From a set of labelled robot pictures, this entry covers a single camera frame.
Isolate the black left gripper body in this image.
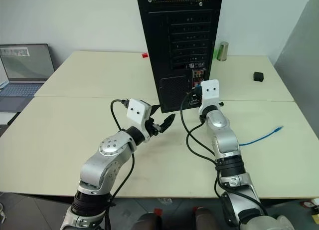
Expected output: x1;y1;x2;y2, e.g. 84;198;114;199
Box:
145;118;162;138

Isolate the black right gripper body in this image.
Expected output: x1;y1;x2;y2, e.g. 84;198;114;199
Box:
190;86;203;107

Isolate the black computer tower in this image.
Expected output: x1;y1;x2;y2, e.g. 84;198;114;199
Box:
136;0;224;114

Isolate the metal tumbler cup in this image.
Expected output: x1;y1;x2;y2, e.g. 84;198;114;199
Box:
216;41;230;62

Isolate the dark rounded shape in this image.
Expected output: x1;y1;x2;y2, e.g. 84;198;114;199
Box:
193;207;218;230
131;212;160;230

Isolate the grey partition panel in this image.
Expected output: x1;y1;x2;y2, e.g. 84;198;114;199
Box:
272;0;319;104

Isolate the grey open laptop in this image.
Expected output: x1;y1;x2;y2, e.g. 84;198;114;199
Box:
0;43;56;113

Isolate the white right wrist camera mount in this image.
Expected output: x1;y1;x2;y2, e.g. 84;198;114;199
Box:
198;79;221;116

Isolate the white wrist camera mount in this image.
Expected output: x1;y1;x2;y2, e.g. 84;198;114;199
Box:
126;98;153;142
198;79;221;116

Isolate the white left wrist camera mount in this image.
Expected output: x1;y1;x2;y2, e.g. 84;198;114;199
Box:
126;98;153;142

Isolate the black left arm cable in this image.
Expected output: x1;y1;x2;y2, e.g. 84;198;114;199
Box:
110;98;136;230

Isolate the blue ethernet cable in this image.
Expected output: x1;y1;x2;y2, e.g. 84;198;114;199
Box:
239;126;285;147

